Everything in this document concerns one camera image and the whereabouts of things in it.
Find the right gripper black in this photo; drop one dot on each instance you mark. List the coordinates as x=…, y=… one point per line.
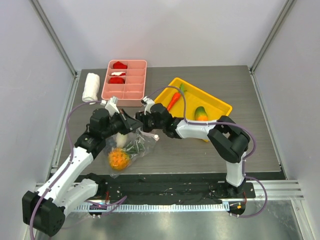
x=146, y=120

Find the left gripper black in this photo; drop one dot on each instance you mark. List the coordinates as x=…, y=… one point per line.
x=129, y=124

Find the clear zip top bag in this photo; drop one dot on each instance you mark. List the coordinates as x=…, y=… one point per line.
x=148, y=139

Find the fake pineapple orange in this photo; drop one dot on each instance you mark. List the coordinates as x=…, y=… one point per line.
x=118, y=159

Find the fake carrot orange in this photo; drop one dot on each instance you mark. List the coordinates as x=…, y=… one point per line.
x=175, y=98

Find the fake mango orange green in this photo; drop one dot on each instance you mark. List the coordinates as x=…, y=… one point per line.
x=200, y=114

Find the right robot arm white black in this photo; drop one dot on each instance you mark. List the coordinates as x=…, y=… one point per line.
x=229, y=139

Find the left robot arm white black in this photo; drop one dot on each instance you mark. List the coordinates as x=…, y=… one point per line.
x=46, y=209

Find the fake white radish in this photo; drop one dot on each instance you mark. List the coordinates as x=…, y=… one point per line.
x=121, y=140

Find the fake green lettuce leaf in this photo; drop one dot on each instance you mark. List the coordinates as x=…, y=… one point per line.
x=134, y=148

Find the red fake food lower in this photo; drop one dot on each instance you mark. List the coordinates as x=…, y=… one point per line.
x=116, y=80

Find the white red fake food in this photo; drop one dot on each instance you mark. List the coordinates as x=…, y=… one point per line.
x=118, y=73

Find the red fake food top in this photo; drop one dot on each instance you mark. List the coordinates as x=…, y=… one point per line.
x=119, y=65

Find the pink divided organizer tray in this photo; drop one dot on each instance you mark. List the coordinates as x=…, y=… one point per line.
x=126, y=80

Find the rolled white towel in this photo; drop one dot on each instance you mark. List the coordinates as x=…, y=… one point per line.
x=91, y=88

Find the yellow plastic tray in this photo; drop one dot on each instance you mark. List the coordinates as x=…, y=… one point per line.
x=195, y=97

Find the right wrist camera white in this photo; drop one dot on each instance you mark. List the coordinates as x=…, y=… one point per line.
x=147, y=103

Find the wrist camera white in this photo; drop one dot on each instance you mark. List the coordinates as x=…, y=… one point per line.
x=147, y=103
x=111, y=105

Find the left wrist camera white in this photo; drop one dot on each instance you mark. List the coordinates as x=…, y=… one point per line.
x=111, y=105

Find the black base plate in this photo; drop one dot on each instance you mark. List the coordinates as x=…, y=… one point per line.
x=167, y=189

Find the white slotted cable duct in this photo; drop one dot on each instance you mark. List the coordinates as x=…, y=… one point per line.
x=130, y=208

